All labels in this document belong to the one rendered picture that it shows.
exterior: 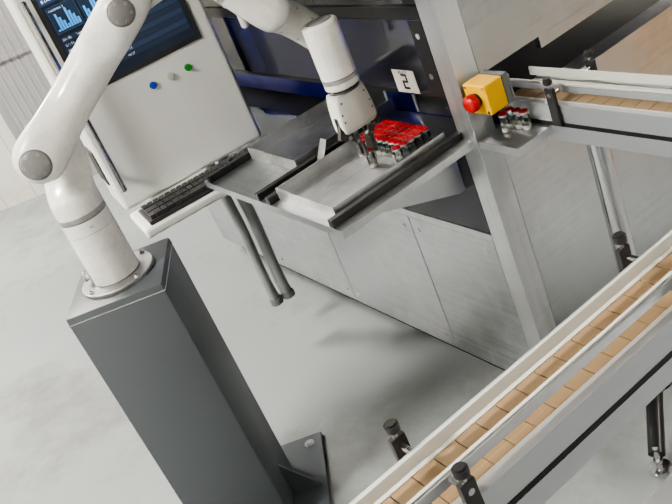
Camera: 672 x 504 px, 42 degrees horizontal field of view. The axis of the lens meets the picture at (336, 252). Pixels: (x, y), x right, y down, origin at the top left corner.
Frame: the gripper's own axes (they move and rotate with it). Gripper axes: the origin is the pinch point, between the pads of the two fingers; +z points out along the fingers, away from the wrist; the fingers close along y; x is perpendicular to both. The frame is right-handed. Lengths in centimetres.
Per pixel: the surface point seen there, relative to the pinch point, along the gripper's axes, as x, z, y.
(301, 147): -34.9, 5.9, -0.3
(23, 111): -414, 37, -5
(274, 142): -47.7, 5.3, 1.0
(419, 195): 8.4, 14.9, -3.9
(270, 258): -91, 58, 2
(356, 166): -5.6, 5.9, 1.6
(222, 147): -82, 10, 3
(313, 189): -8.2, 5.9, 13.5
